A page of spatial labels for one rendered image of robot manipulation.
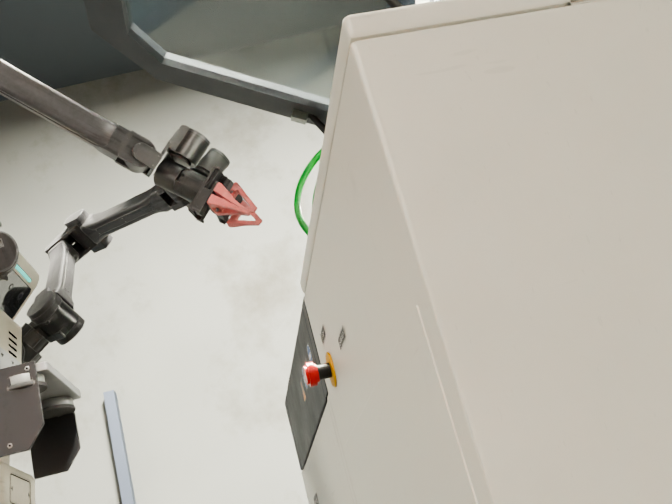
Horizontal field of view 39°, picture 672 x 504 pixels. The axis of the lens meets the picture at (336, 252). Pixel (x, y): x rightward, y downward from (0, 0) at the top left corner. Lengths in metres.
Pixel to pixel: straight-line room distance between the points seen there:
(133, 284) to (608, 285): 3.23
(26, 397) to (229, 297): 2.10
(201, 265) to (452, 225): 3.14
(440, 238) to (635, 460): 0.24
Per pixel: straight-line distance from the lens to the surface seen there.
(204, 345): 3.83
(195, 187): 1.85
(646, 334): 0.84
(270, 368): 3.78
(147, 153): 1.87
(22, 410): 1.85
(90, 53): 4.24
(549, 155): 0.88
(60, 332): 2.20
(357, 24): 0.92
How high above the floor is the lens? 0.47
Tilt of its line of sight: 20 degrees up
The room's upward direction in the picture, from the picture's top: 15 degrees counter-clockwise
